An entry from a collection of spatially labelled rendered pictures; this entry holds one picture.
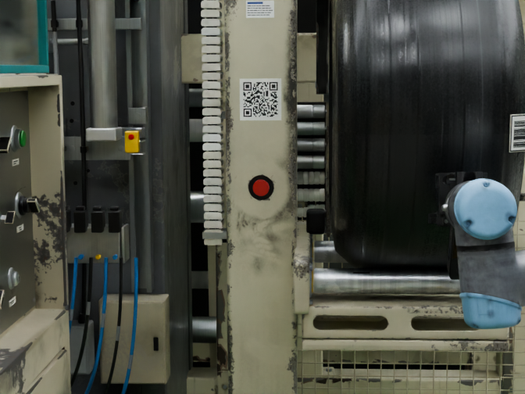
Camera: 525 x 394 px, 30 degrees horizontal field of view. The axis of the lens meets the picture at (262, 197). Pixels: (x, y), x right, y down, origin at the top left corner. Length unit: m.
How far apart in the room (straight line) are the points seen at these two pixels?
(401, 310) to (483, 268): 0.46
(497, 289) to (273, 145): 0.63
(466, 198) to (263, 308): 0.66
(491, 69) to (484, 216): 0.39
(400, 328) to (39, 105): 0.72
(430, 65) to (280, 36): 0.32
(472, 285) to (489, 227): 0.08
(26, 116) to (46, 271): 0.25
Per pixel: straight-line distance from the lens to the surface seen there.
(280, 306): 1.82
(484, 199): 1.27
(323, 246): 2.01
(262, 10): 1.77
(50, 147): 1.56
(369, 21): 1.61
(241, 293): 1.82
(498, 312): 1.30
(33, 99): 1.56
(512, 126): 1.60
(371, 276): 1.74
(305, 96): 2.34
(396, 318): 1.73
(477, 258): 1.29
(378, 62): 1.57
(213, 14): 1.79
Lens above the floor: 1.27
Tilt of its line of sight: 7 degrees down
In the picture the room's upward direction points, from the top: straight up
